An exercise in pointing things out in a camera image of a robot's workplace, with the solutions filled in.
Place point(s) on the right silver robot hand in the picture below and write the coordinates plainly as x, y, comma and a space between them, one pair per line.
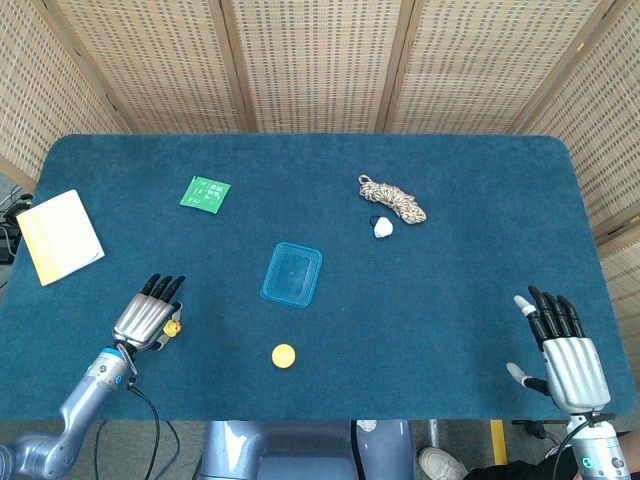
565, 350

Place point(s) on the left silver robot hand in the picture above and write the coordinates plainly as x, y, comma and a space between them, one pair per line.
144, 315

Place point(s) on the small yellow rubber duck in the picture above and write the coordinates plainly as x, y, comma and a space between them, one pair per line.
172, 328

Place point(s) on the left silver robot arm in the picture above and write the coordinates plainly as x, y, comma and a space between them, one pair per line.
65, 410

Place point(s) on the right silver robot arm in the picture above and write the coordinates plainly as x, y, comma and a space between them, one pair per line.
597, 447

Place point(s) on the yellow round disc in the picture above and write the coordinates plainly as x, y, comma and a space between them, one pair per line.
283, 356

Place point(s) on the white yellow booklet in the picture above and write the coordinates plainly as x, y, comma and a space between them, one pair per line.
60, 236

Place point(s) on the green sachet packet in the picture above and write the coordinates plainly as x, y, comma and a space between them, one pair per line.
205, 194

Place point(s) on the blue transparent plastic lid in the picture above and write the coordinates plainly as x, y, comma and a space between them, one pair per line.
292, 274

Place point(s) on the white shoe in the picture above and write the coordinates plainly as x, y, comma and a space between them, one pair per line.
440, 462

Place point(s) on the blue carpet table cover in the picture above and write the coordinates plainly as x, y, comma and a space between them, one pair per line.
320, 280

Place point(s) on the silver blue robot torso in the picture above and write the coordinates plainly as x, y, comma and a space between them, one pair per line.
305, 450

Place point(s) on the small white pouch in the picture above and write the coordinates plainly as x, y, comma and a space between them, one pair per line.
383, 227

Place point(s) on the woven rattan folding screen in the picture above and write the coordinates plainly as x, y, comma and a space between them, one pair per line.
320, 65

